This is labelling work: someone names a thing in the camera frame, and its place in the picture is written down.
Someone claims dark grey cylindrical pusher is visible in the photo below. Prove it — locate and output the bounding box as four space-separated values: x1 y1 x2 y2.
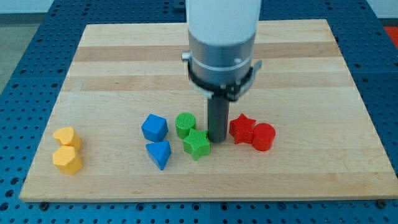
207 96 229 143

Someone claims grey flange with black clamp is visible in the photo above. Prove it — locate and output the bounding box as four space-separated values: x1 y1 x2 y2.
182 34 262 101

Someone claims green cylinder block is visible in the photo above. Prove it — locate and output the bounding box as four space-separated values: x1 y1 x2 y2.
175 113 196 139

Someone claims green star block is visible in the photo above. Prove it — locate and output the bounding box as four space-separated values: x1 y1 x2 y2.
183 129 210 161

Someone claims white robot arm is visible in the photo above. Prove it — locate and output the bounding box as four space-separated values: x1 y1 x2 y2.
182 0 262 143

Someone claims red star block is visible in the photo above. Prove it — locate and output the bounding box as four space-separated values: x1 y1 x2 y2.
229 114 256 144

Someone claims red cylinder block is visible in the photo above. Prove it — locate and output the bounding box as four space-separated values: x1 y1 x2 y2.
252 123 276 151

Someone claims blue cube block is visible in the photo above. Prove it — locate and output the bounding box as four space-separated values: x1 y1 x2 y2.
141 114 169 142

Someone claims blue triangle block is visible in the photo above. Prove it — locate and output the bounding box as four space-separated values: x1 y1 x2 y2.
146 141 172 170

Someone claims wooden board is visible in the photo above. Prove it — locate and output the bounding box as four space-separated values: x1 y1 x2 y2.
20 19 397 203

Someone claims yellow heart block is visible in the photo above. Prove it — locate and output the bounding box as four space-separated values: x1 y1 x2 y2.
53 127 81 151

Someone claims yellow hexagon block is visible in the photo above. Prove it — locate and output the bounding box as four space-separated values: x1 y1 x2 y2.
52 146 83 175

